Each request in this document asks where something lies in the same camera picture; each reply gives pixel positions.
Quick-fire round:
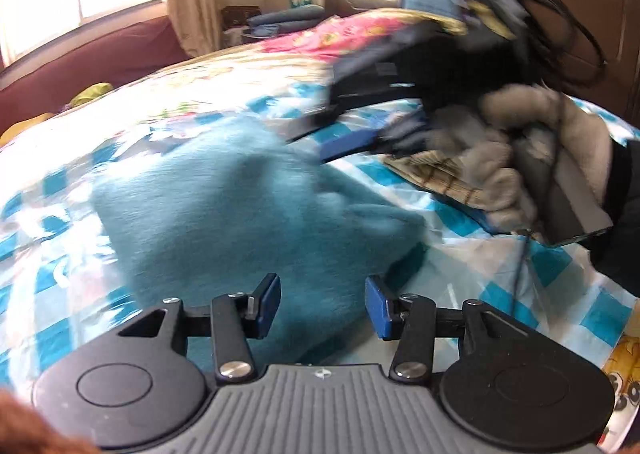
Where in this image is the teal fuzzy sweater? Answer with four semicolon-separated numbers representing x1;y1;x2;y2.
91;117;426;366

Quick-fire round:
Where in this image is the folded blue clothes stack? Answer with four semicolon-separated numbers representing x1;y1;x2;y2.
242;4;326;43

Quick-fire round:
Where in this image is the grey gloved right hand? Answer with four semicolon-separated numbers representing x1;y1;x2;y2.
384;83;616;235

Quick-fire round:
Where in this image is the pink floral bed quilt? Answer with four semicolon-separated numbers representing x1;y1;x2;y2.
1;7;465;146

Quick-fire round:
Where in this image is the plaid folded cloth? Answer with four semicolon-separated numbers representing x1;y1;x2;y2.
381;151;495;211

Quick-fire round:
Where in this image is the dark red sofa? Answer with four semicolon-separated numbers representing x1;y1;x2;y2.
1;17;188;131

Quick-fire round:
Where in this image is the blue checkered plastic sheet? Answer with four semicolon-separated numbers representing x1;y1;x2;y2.
1;74;639;396

